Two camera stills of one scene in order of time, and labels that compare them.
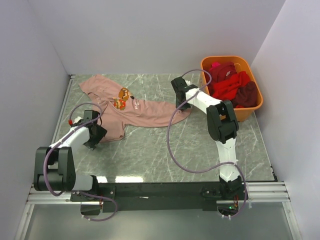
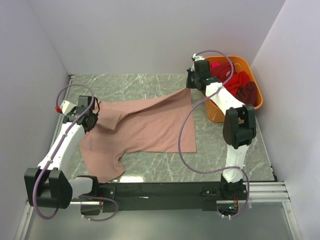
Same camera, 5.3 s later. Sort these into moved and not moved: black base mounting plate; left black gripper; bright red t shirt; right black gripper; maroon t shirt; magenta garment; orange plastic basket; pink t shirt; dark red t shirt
Moved: right black gripper; pink t shirt; left black gripper
Not moved: orange plastic basket; bright red t shirt; magenta garment; dark red t shirt; maroon t shirt; black base mounting plate
